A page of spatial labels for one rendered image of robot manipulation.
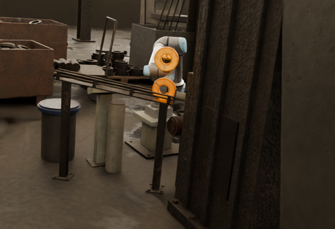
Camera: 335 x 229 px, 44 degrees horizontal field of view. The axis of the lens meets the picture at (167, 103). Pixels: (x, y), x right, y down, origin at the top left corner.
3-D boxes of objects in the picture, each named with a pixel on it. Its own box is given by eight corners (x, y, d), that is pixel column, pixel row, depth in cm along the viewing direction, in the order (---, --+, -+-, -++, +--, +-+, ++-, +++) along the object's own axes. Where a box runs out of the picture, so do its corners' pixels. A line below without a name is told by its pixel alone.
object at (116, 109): (123, 171, 311) (128, 104, 298) (108, 173, 305) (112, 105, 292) (117, 165, 321) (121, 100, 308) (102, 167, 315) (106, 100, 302)
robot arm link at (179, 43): (168, 90, 360) (168, 33, 326) (185, 91, 358) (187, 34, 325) (166, 98, 350) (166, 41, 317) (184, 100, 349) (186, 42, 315)
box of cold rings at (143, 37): (194, 75, 724) (199, 24, 702) (224, 88, 644) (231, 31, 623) (127, 75, 668) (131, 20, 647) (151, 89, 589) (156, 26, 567)
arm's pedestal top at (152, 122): (132, 115, 363) (133, 111, 362) (164, 113, 380) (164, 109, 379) (151, 126, 337) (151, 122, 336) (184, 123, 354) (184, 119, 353)
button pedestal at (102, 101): (118, 164, 323) (124, 86, 308) (88, 167, 312) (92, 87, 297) (111, 156, 337) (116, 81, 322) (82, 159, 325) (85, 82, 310)
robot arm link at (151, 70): (154, 32, 328) (142, 66, 289) (168, 33, 326) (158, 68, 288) (155, 45, 335) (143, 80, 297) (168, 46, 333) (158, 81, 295)
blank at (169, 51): (180, 50, 261) (181, 49, 264) (156, 44, 261) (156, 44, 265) (175, 74, 265) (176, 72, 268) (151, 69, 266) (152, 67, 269)
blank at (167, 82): (164, 106, 272) (164, 105, 275) (180, 90, 268) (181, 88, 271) (146, 90, 270) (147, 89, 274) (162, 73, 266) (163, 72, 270)
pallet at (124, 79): (144, 76, 679) (146, 48, 668) (163, 87, 608) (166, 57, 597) (69, 75, 630) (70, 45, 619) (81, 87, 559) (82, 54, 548)
